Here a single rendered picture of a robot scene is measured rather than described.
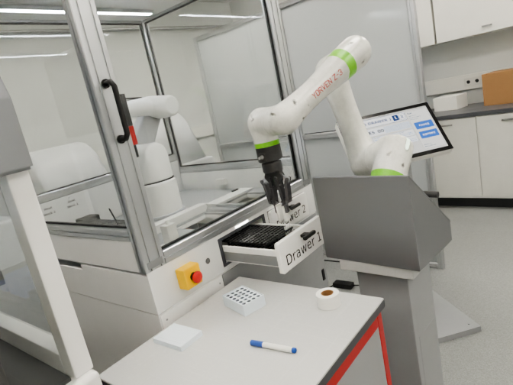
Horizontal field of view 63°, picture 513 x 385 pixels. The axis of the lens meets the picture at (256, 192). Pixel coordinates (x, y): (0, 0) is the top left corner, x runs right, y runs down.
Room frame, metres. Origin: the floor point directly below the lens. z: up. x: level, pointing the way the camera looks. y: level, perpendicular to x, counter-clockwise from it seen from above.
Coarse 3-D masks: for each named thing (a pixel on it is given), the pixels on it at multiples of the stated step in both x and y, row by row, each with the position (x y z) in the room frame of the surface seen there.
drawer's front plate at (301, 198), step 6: (294, 198) 1.85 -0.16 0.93; (300, 198) 1.89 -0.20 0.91; (306, 198) 1.92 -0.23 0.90; (306, 204) 1.92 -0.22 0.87; (270, 210) 1.73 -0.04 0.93; (294, 210) 1.84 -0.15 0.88; (300, 210) 1.87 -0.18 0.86; (306, 210) 1.91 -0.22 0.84; (270, 216) 1.71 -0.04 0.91; (276, 216) 1.73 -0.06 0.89; (294, 216) 1.83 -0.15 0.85; (300, 216) 1.87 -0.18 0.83; (270, 222) 1.71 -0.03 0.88; (276, 222) 1.73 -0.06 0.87; (288, 222) 1.79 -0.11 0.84; (294, 222) 1.82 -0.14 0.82
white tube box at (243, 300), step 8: (240, 288) 1.32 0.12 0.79; (248, 288) 1.30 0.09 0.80; (224, 296) 1.27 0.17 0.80; (232, 296) 1.27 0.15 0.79; (240, 296) 1.25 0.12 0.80; (248, 296) 1.24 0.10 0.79; (256, 296) 1.24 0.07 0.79; (224, 304) 1.28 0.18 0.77; (232, 304) 1.24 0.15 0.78; (240, 304) 1.19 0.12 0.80; (248, 304) 1.19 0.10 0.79; (256, 304) 1.21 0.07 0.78; (264, 304) 1.23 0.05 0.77; (240, 312) 1.20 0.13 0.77; (248, 312) 1.19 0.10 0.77
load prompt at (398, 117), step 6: (396, 114) 2.20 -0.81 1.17; (402, 114) 2.20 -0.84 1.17; (366, 120) 2.19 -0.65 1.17; (372, 120) 2.19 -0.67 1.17; (378, 120) 2.18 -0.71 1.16; (384, 120) 2.18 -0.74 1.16; (390, 120) 2.18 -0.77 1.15; (396, 120) 2.18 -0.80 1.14; (402, 120) 2.18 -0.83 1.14; (366, 126) 2.16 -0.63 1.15; (372, 126) 2.16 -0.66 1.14
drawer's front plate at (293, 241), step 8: (304, 224) 1.45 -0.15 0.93; (312, 224) 1.47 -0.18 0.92; (320, 224) 1.50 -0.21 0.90; (296, 232) 1.38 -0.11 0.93; (320, 232) 1.50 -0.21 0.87; (280, 240) 1.33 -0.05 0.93; (288, 240) 1.34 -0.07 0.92; (296, 240) 1.38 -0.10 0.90; (280, 248) 1.30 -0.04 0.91; (288, 248) 1.33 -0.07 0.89; (296, 248) 1.37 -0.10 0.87; (304, 248) 1.40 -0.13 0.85; (312, 248) 1.44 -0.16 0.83; (280, 256) 1.30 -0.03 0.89; (288, 256) 1.33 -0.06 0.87; (296, 256) 1.36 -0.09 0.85; (304, 256) 1.40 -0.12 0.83; (280, 264) 1.30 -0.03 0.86; (296, 264) 1.36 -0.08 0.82; (280, 272) 1.31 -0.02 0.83
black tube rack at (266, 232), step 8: (240, 232) 1.60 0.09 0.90; (248, 232) 1.58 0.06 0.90; (256, 232) 1.56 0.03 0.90; (264, 232) 1.54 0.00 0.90; (272, 232) 1.52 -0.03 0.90; (224, 240) 1.55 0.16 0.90; (232, 240) 1.53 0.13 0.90; (240, 240) 1.50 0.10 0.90; (248, 240) 1.49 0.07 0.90; (256, 240) 1.47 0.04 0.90; (264, 240) 1.45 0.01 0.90; (264, 248) 1.44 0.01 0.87; (272, 248) 1.42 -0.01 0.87
